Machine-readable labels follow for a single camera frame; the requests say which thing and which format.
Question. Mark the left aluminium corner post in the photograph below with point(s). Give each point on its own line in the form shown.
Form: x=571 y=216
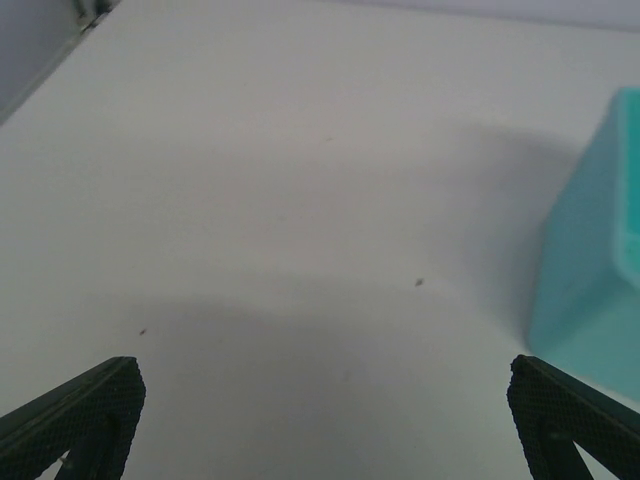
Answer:
x=89 y=13

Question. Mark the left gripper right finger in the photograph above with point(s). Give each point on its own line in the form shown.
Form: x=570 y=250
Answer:
x=557 y=415

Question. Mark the teal plastic bin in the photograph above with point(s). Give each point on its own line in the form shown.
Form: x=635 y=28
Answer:
x=585 y=316

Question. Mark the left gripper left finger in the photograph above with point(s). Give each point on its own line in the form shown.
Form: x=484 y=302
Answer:
x=87 y=425

